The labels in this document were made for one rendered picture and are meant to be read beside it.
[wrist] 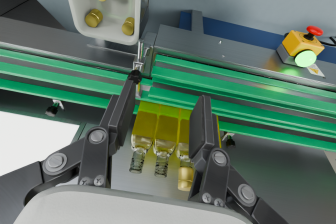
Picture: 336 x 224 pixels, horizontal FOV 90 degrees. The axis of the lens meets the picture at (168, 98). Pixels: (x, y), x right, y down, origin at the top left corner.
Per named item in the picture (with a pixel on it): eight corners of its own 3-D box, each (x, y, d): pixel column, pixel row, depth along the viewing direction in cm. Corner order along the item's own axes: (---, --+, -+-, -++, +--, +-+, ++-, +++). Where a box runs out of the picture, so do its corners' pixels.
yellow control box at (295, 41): (275, 49, 54) (282, 63, 49) (292, 27, 48) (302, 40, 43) (295, 53, 54) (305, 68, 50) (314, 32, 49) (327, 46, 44)
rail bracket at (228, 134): (214, 119, 65) (217, 153, 56) (222, 109, 60) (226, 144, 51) (224, 121, 65) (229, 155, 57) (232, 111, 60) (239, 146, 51)
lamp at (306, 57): (289, 60, 48) (294, 67, 46) (302, 47, 45) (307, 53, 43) (304, 64, 49) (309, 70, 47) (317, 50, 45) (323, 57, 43)
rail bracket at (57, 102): (70, 91, 61) (49, 122, 53) (64, 78, 56) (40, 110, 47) (81, 94, 62) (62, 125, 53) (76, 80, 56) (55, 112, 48)
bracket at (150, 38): (142, 58, 54) (137, 72, 50) (144, 30, 47) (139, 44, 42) (153, 60, 54) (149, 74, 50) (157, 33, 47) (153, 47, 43)
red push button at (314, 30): (303, 41, 45) (313, 29, 43) (297, 34, 48) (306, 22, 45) (316, 44, 46) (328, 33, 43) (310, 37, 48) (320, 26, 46)
